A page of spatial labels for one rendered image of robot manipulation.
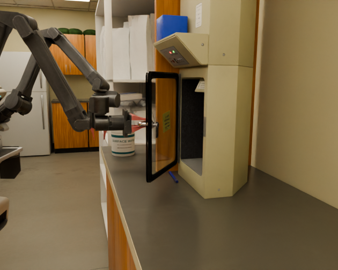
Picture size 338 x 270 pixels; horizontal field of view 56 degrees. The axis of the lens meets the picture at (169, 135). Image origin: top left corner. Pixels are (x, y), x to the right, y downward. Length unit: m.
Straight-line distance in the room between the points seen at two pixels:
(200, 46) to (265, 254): 0.65
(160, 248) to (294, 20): 1.03
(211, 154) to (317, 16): 0.64
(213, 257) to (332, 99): 0.71
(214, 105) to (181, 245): 0.49
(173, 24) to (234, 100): 0.38
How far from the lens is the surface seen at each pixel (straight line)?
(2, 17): 1.23
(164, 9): 1.45
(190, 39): 1.07
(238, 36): 1.14
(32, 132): 6.01
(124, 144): 1.75
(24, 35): 1.18
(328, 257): 0.91
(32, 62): 1.72
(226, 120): 1.12
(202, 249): 0.85
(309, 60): 1.35
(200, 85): 1.21
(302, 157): 1.37
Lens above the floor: 1.36
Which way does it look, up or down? 10 degrees down
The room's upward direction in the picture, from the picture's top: straight up
